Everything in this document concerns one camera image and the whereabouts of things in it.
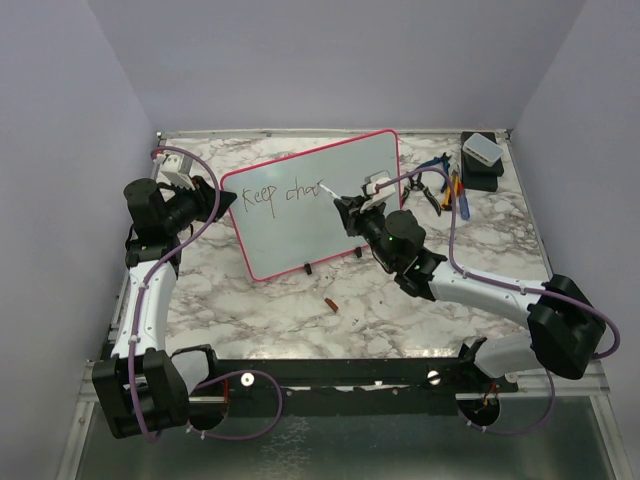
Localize purple cable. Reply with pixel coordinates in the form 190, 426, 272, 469
127, 146, 284, 444
374, 167, 621, 435

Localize pink framed whiteboard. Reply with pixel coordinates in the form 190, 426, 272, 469
220, 129, 400, 281

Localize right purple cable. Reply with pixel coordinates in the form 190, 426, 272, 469
374, 167, 621, 435

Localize blue handled pliers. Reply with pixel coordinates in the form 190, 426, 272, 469
414, 153, 451, 193

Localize white rectangular box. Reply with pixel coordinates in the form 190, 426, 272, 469
462, 133, 503, 167

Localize black handled pliers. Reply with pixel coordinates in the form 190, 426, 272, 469
401, 174, 442, 216

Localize yellow black utility knife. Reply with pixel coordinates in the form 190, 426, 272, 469
441, 169, 462, 211

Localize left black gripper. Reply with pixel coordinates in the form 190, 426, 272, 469
164, 173, 237, 233

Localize aluminium frame rail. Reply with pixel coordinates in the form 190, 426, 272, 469
77, 357, 611, 401

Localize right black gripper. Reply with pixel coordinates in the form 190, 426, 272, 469
338, 194, 398, 269

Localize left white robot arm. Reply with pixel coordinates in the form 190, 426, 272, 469
92, 176, 237, 439

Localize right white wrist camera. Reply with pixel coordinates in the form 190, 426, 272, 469
360, 171, 395, 213

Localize blue screwdriver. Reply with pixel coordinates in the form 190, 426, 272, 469
458, 184, 470, 221

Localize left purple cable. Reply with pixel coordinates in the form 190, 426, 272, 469
127, 146, 284, 444

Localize red marker cap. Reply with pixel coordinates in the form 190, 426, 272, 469
324, 298, 339, 312

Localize white marker pen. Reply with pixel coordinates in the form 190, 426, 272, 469
318, 183, 341, 200

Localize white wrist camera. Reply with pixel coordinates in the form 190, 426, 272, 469
151, 151, 196, 191
360, 171, 395, 213

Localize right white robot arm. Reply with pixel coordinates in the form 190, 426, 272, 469
333, 196, 606, 391

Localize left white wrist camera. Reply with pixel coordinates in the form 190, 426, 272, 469
151, 151, 196, 191

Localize black rectangular box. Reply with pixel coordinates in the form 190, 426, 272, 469
461, 150, 504, 192

